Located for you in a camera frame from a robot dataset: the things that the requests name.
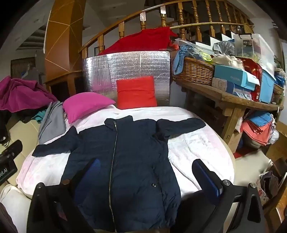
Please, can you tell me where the teal cloth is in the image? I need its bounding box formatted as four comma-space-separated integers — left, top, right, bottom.
31, 110, 48, 123

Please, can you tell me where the wooden side table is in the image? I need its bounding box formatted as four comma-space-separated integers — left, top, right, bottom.
173, 78, 284, 147

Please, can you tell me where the magenta fleece garment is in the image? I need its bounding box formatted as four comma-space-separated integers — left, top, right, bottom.
0, 76, 59, 113

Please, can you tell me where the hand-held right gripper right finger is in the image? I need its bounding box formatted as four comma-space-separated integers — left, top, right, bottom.
186, 159, 273, 233

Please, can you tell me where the clear plastic storage box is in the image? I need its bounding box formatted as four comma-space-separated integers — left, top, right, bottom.
233, 34, 276, 75

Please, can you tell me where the white patterned box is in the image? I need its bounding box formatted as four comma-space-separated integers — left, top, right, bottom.
211, 77, 235, 93

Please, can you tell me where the grey plastic bag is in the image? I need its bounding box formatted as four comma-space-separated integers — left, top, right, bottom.
213, 41, 236, 56

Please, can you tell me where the grey garment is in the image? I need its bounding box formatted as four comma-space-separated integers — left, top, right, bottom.
38, 101, 66, 145

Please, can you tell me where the silver foil insulation board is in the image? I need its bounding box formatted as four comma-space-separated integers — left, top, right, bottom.
82, 50, 171, 107

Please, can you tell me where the small wicker basket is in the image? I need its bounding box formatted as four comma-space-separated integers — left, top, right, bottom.
274, 83, 285, 96

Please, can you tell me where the blue cloth pile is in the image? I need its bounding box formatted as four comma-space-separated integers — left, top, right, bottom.
248, 111, 273, 127

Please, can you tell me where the cream plastic bag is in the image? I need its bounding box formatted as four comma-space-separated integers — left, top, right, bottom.
212, 55, 244, 68

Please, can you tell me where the red gift bag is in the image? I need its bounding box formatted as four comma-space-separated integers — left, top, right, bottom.
238, 57, 263, 101

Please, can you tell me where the coral cloth pile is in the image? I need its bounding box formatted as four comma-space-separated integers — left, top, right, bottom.
242, 121, 273, 146

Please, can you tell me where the dark wooden door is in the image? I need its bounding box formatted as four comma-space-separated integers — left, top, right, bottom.
11, 57, 36, 79

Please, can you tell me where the teal cardboard box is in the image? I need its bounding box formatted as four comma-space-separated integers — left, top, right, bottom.
213, 65, 260, 91

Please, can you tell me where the navy puffer jacket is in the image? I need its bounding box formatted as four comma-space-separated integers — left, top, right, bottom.
32, 115, 207, 233

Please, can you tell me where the black garment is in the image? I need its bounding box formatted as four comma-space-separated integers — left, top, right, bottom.
0, 108, 34, 144

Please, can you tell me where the wooden stair railing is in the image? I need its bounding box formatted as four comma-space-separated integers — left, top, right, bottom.
78, 0, 255, 59

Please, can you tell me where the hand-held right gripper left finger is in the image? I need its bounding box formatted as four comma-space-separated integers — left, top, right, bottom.
26, 158, 101, 233

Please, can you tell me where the magenta pillow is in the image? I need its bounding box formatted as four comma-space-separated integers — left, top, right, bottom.
62, 92, 116, 124

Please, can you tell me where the black white staircase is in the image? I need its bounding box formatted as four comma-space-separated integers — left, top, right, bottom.
195, 29, 236, 45

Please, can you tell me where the light blue cloth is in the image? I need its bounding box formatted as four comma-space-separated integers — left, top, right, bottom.
174, 46, 195, 74

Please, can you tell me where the red cloth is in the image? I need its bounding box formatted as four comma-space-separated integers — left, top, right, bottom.
97, 26, 178, 56

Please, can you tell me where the pale pink blanket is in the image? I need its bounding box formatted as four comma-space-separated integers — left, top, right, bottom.
16, 105, 235, 233

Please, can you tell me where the floral tote bag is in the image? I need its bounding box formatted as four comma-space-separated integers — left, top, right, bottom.
256, 170, 281, 206

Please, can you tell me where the cream leather sofa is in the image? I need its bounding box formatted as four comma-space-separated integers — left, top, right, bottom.
4, 114, 45, 162

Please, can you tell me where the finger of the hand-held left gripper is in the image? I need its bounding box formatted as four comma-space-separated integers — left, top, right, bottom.
0, 140, 23, 157

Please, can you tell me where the blue plastic bin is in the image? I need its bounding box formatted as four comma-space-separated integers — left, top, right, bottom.
259, 69, 277, 104

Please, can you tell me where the red pillow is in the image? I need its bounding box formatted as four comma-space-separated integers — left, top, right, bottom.
116, 76, 158, 110

